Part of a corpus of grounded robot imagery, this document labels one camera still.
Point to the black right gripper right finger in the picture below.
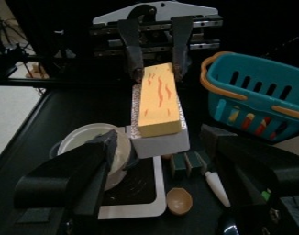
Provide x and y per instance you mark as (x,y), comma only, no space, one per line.
(257,165)

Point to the black tripod stand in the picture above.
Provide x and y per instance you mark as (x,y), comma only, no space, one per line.
(11,58)

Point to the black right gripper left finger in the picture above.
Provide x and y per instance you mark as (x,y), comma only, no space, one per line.
(69,180)

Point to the red toy food piece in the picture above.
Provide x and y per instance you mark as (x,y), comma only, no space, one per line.
(263,126)

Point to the yellow toy food piece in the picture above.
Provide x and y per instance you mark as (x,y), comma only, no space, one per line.
(233,115)

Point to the yellow wooden toy block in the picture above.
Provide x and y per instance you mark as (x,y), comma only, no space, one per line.
(160,101)

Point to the green white toy blocks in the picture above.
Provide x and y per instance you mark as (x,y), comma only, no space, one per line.
(187,163)

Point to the small green toy piece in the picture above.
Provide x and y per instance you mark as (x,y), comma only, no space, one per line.
(265,194)

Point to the white toy stove tray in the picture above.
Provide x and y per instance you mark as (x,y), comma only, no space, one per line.
(131,208)

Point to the white bowl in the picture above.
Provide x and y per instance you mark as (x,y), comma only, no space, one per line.
(80,136)

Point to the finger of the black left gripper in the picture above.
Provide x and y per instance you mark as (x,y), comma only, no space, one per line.
(132,49)
(181,46)

